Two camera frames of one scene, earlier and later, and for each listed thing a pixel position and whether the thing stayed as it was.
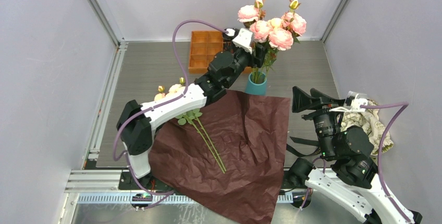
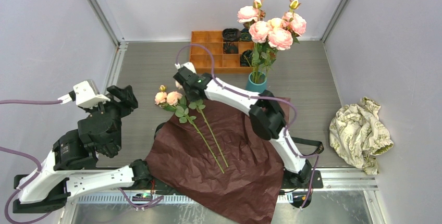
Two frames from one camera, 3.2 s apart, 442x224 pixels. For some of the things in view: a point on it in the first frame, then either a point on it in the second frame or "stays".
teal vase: x=257 y=83 stays
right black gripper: x=300 y=99 to x=190 y=97
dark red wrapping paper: x=249 y=133 stays
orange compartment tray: x=204 y=45 stays
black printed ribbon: x=316 y=151 stays
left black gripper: x=257 y=60 to x=129 y=102
